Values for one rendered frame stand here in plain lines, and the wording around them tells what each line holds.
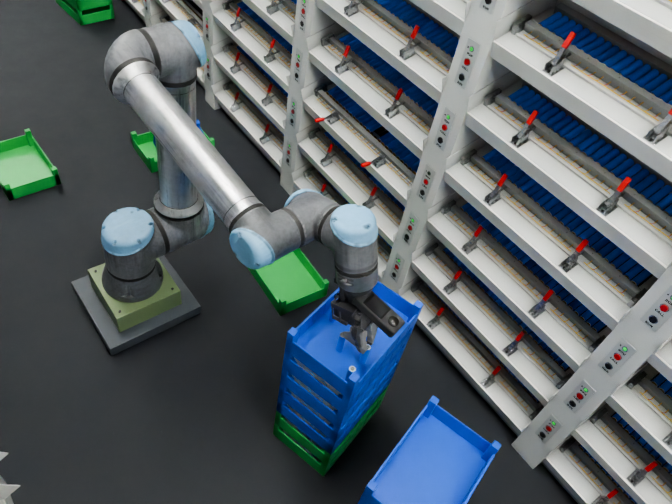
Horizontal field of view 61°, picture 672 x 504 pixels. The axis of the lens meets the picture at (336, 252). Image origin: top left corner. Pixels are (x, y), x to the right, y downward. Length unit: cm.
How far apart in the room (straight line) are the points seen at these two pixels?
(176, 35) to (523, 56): 80
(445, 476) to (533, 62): 100
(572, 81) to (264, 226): 74
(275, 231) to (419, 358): 107
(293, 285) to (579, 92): 123
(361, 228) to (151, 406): 104
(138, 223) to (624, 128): 129
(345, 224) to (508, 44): 62
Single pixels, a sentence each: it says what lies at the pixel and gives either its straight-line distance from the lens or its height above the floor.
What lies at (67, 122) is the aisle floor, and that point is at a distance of 291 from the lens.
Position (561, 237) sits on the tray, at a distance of 157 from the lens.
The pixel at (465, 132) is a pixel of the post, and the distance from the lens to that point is 162.
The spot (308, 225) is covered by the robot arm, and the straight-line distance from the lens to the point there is 115.
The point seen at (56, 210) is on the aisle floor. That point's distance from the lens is 248.
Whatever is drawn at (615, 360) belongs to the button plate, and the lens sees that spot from 155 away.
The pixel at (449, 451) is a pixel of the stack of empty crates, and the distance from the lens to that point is 155.
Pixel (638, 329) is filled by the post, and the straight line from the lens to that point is 147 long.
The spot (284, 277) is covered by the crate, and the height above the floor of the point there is 0.
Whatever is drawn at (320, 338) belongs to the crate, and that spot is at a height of 48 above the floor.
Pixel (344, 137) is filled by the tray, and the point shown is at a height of 49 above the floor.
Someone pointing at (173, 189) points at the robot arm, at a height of 51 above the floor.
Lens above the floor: 168
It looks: 47 degrees down
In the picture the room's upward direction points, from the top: 12 degrees clockwise
